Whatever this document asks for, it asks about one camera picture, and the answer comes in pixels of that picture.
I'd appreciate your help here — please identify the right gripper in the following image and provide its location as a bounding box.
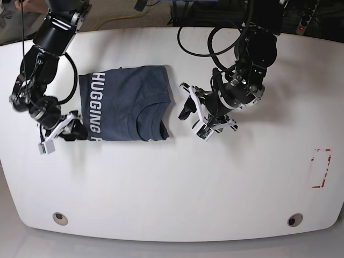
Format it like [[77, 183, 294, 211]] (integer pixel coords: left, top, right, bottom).
[[9, 75, 88, 141]]

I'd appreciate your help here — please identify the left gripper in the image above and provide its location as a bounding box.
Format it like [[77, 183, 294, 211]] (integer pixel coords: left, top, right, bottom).
[[178, 67, 265, 124]]

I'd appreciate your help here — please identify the dark blue T-shirt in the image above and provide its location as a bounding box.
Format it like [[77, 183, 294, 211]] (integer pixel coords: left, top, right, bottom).
[[78, 66, 171, 141]]

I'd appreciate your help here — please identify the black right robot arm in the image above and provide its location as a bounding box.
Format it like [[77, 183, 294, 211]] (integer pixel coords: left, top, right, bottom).
[[9, 1, 91, 143]]

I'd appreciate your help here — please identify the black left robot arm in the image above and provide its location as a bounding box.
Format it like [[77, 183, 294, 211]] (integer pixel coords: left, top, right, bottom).
[[196, 1, 284, 127]]

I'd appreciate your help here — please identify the left table grommet hole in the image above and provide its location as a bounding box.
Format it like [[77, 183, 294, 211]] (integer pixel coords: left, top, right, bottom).
[[53, 212, 68, 226]]

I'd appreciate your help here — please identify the table grommet hole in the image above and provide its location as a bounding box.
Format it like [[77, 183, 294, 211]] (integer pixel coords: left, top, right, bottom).
[[287, 213, 303, 227], [53, 212, 68, 226]]

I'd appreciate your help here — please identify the red tape rectangle marking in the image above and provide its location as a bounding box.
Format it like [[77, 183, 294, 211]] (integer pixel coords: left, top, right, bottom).
[[309, 149, 332, 189]]

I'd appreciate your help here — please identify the power strip with red light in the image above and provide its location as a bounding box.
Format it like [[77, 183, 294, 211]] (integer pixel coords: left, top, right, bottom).
[[296, 0, 319, 35]]

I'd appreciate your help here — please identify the right table grommet hole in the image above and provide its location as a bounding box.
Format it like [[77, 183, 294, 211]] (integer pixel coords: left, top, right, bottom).
[[287, 213, 303, 227]]

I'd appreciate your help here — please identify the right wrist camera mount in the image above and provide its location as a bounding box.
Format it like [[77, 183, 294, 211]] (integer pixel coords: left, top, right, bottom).
[[38, 110, 82, 154]]

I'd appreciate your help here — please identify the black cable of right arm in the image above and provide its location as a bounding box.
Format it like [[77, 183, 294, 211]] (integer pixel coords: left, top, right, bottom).
[[58, 53, 79, 105]]

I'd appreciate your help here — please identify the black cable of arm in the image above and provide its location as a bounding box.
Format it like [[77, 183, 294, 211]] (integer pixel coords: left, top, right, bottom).
[[176, 0, 256, 73], [58, 53, 79, 105]]

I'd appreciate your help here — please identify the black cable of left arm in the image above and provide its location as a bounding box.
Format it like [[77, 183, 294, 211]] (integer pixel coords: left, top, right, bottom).
[[176, 0, 256, 73]]

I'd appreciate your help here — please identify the yellow cable on floor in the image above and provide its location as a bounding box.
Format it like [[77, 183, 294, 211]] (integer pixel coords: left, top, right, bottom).
[[92, 10, 143, 32]]

